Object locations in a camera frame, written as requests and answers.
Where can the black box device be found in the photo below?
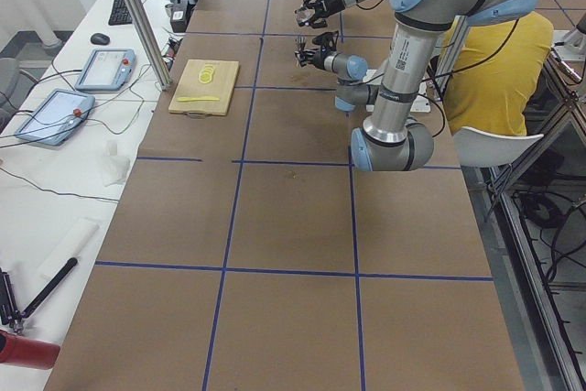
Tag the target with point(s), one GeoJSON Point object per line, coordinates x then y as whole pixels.
{"type": "Point", "coordinates": [180, 14]}

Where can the white chair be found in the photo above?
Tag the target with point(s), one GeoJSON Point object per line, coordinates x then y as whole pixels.
{"type": "Point", "coordinates": [480, 149]}

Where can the blue teach pendant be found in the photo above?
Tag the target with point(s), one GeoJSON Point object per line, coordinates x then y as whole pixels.
{"type": "Point", "coordinates": [106, 70]}
{"type": "Point", "coordinates": [56, 118]}

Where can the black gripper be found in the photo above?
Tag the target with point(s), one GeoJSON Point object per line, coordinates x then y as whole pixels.
{"type": "Point", "coordinates": [332, 3]}
{"type": "Point", "coordinates": [316, 59]}

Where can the aluminium frame post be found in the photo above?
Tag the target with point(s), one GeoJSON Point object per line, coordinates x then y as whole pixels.
{"type": "Point", "coordinates": [149, 43]}

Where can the bamboo cutting board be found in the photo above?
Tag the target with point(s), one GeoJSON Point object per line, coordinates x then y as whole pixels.
{"type": "Point", "coordinates": [223, 81]}

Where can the black keyboard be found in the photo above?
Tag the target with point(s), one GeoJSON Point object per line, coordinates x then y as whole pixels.
{"type": "Point", "coordinates": [120, 14]}

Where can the crumpled white tissue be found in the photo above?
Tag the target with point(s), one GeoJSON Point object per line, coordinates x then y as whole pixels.
{"type": "Point", "coordinates": [113, 166]}

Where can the yellow plastic knife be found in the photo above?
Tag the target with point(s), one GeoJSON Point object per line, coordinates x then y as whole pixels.
{"type": "Point", "coordinates": [202, 98]}

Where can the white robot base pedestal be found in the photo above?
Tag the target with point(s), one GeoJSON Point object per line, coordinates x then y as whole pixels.
{"type": "Point", "coordinates": [417, 100]}

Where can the person in yellow shirt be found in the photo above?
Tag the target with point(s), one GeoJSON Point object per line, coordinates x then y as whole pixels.
{"type": "Point", "coordinates": [495, 75]}

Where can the far blue teach pendant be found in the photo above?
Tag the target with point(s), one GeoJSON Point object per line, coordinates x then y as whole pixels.
{"type": "Point", "coordinates": [106, 70]}

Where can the black computer mouse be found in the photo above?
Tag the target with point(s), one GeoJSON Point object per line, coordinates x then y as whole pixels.
{"type": "Point", "coordinates": [100, 39]}

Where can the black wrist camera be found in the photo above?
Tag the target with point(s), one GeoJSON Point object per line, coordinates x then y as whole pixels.
{"type": "Point", "coordinates": [327, 41]}

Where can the near blue teach pendant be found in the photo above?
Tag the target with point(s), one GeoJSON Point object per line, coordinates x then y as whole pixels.
{"type": "Point", "coordinates": [56, 118]}

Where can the black handheld tool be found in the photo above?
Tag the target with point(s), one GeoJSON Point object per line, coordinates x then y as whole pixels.
{"type": "Point", "coordinates": [11, 315]}

